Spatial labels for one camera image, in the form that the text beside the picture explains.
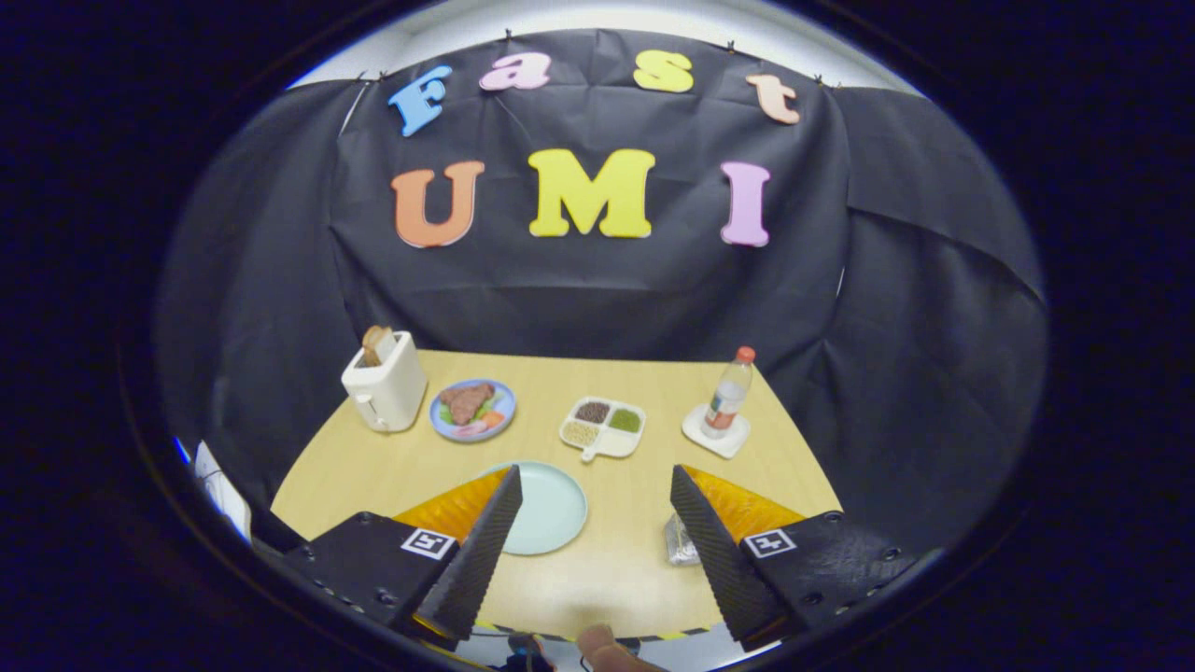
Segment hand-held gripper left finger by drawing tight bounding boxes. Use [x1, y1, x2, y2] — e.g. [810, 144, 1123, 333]
[280, 465, 524, 651]

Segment light green plate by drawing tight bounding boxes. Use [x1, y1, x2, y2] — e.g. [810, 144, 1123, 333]
[476, 461, 589, 556]

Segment clear water bottle red cap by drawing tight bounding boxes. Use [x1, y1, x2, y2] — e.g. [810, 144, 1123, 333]
[702, 346, 756, 440]

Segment white divided bean tray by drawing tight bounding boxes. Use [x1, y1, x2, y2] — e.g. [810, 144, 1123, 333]
[558, 397, 647, 463]

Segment blue plate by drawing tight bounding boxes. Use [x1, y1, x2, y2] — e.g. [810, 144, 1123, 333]
[429, 378, 517, 442]

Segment brown steak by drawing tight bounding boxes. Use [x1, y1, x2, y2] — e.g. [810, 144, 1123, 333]
[440, 383, 496, 426]

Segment green and orange vegetables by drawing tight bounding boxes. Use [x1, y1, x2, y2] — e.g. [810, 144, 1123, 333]
[439, 392, 510, 438]

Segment white square coaster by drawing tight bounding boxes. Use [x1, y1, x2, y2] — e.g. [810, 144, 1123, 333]
[682, 403, 752, 459]

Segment metal wire cutlery rack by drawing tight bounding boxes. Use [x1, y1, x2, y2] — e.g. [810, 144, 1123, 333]
[665, 511, 703, 567]

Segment white toaster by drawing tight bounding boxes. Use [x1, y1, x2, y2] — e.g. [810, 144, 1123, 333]
[341, 331, 429, 433]

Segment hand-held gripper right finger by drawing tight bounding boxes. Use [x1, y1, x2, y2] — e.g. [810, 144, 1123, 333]
[669, 465, 921, 654]

